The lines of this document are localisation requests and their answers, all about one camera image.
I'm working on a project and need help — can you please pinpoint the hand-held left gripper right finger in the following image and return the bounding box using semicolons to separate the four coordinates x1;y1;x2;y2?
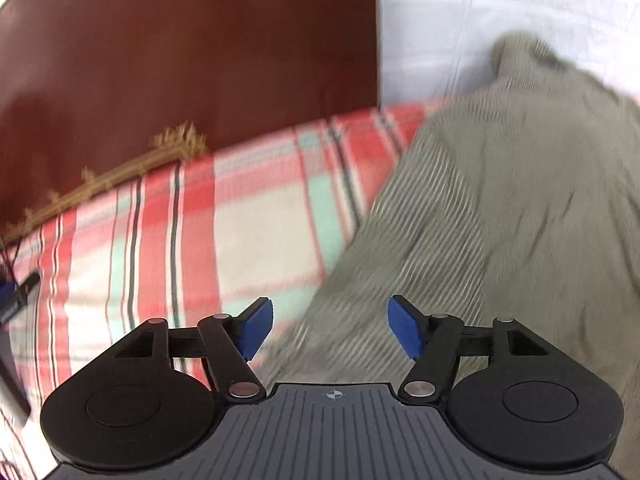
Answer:
387;295;551;407

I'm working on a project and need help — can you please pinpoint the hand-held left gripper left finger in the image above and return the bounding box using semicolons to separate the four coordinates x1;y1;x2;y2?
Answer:
114;296;275;404

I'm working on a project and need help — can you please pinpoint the green striped shirt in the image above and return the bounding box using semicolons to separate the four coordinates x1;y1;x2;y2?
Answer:
250;31;640;411

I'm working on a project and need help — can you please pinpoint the red plaid bed sheet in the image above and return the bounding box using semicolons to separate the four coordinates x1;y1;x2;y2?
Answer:
0;100;446;480

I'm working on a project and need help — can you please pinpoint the black tripod device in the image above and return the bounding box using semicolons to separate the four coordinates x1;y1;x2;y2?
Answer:
0;245;43;426

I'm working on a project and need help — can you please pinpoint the brown wooden headboard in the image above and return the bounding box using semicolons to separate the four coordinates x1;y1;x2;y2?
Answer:
0;0;383;256

